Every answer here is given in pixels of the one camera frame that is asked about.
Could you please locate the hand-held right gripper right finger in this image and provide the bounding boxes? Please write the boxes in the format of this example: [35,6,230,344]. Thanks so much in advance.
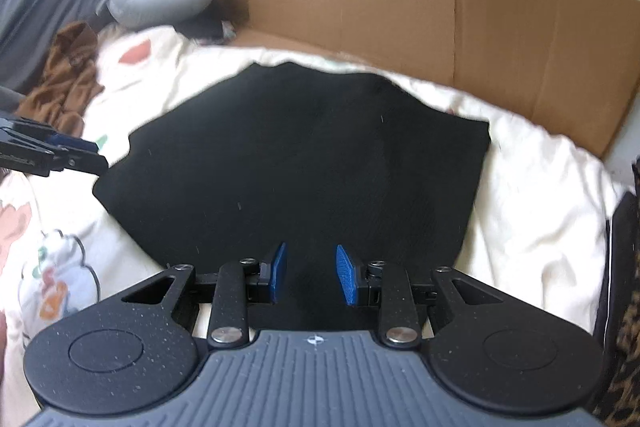
[336,246,503,348]

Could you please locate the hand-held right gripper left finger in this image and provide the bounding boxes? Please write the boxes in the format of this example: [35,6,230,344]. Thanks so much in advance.
[122,243,288,350]

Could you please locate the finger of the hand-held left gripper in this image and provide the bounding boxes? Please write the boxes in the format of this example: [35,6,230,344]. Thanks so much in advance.
[0,146,108,178]
[0,118,98,152]

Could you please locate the black pants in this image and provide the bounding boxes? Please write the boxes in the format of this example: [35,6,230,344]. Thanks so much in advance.
[92,62,491,338]

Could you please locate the pile of dark clothes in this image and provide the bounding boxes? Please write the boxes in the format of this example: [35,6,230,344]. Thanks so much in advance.
[590,189,640,408]

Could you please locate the brown garment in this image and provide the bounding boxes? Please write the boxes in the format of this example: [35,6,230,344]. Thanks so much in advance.
[17,21,106,138]

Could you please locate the black cloth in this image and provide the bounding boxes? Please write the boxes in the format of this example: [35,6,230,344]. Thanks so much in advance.
[172,14,236,42]

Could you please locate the white printed blanket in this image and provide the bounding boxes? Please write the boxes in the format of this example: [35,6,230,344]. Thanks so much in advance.
[0,24,626,408]

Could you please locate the cardboard box wall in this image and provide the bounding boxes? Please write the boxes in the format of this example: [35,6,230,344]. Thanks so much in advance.
[177,0,640,158]

